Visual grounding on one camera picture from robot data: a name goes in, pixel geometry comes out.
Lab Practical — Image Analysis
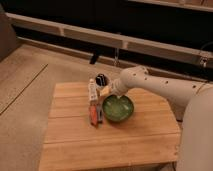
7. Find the white window sill rail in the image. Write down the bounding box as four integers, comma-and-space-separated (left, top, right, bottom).
6, 13, 213, 63

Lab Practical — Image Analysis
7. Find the wooden table top board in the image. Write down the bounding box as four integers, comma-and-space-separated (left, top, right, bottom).
39, 82, 180, 171

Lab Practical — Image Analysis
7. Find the green ceramic bowl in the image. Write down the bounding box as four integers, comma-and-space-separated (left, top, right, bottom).
102, 95, 134, 122

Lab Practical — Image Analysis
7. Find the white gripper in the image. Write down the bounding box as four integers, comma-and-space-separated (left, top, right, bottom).
100, 79, 123, 97

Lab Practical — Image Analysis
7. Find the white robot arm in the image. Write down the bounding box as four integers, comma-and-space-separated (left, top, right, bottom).
101, 66, 213, 171

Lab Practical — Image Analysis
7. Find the white tube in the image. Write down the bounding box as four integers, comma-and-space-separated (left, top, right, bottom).
88, 79, 98, 105

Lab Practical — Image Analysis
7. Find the orange marker pen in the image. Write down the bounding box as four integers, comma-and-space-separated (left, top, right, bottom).
89, 105, 98, 126

